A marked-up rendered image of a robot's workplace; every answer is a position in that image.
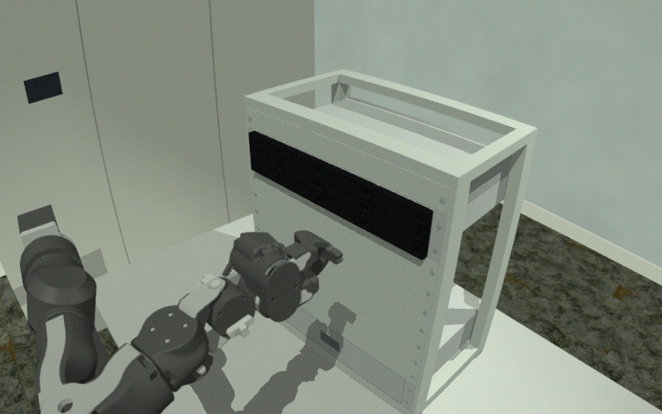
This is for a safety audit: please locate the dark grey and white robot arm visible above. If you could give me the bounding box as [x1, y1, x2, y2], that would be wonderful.
[20, 222, 255, 414]

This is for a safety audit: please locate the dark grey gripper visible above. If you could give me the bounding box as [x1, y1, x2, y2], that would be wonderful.
[222, 230, 343, 322]

